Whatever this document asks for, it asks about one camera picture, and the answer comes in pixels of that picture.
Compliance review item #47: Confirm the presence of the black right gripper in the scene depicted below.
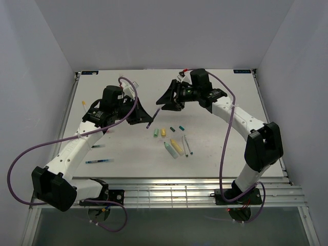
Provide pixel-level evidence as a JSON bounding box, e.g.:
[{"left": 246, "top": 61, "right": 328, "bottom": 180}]
[{"left": 155, "top": 79, "right": 200, "bottom": 112}]

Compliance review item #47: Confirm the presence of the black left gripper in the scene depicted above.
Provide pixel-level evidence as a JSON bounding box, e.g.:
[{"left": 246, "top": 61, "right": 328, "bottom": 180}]
[{"left": 113, "top": 96, "right": 153, "bottom": 125}]

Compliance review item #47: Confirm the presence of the dark purple pen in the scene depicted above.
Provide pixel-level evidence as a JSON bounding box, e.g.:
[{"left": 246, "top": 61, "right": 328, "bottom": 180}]
[{"left": 146, "top": 108, "right": 160, "bottom": 129}]

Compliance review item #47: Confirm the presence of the mint green highlighter cap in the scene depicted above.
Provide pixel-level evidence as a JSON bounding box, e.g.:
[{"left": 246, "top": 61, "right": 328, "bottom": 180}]
[{"left": 153, "top": 129, "right": 159, "bottom": 138}]

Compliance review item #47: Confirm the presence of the yellow highlighter pen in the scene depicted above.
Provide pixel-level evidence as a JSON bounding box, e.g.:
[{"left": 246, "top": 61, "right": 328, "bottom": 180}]
[{"left": 170, "top": 139, "right": 184, "bottom": 156}]

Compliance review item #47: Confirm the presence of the green capped white marker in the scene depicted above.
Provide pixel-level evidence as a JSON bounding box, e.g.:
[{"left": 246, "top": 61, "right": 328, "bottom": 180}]
[{"left": 184, "top": 135, "right": 193, "bottom": 155}]

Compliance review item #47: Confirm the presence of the yellow capped white marker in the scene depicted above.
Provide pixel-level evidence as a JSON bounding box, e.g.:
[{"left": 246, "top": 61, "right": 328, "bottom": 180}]
[{"left": 82, "top": 100, "right": 87, "bottom": 112}]

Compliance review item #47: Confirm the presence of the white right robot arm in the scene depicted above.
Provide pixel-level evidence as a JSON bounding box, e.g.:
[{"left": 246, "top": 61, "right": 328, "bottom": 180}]
[{"left": 156, "top": 69, "right": 283, "bottom": 203}]

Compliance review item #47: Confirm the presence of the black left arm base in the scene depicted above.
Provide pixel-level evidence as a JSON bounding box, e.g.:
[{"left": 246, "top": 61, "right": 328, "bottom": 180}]
[{"left": 78, "top": 190, "right": 125, "bottom": 207}]

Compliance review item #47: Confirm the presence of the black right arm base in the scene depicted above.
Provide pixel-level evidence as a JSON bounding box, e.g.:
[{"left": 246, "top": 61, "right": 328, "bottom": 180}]
[{"left": 210, "top": 188, "right": 263, "bottom": 206}]

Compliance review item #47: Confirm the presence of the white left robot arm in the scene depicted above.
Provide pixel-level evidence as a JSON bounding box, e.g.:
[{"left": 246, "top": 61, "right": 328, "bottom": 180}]
[{"left": 31, "top": 83, "right": 153, "bottom": 212}]

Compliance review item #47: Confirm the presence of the blue gel pen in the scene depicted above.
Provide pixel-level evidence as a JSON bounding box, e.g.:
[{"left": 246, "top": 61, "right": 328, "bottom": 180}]
[{"left": 85, "top": 158, "right": 115, "bottom": 164}]

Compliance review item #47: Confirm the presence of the blue corner label right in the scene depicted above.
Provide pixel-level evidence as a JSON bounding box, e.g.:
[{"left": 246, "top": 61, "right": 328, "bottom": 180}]
[{"left": 233, "top": 69, "right": 252, "bottom": 74}]

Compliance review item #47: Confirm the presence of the blue corner label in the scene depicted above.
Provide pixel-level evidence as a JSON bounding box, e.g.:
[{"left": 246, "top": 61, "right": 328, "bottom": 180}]
[
  {"left": 233, "top": 69, "right": 252, "bottom": 74},
  {"left": 81, "top": 71, "right": 99, "bottom": 75}
]

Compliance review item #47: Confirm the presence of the blue corner label left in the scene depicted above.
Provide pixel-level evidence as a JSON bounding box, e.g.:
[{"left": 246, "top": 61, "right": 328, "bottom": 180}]
[{"left": 81, "top": 71, "right": 99, "bottom": 75}]

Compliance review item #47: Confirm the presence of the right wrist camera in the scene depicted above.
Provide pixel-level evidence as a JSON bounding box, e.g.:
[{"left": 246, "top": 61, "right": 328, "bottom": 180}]
[{"left": 177, "top": 69, "right": 191, "bottom": 84}]

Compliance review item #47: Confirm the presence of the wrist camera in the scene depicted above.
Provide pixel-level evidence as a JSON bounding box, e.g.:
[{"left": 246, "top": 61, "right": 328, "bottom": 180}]
[
  {"left": 120, "top": 82, "right": 135, "bottom": 99},
  {"left": 177, "top": 69, "right": 191, "bottom": 84}
]

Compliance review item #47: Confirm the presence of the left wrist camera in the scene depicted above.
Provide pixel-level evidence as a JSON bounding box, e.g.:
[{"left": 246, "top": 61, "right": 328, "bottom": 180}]
[{"left": 120, "top": 82, "right": 135, "bottom": 99}]

